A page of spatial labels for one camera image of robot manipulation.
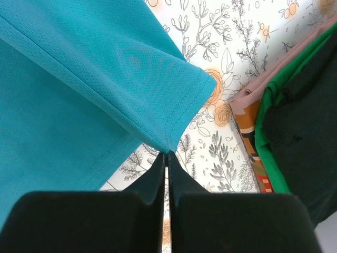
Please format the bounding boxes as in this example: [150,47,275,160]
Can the teal t shirt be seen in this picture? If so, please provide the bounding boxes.
[1,1,215,222]

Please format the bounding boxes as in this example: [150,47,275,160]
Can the black folded t shirt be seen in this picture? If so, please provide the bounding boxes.
[262,34,336,225]

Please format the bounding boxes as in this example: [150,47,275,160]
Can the floral table mat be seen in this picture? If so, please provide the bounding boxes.
[100,0,337,253]

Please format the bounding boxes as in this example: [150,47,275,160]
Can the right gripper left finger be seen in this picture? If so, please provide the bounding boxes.
[1,153,165,252]

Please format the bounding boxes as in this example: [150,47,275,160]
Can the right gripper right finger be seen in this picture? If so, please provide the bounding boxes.
[167,152,321,252]

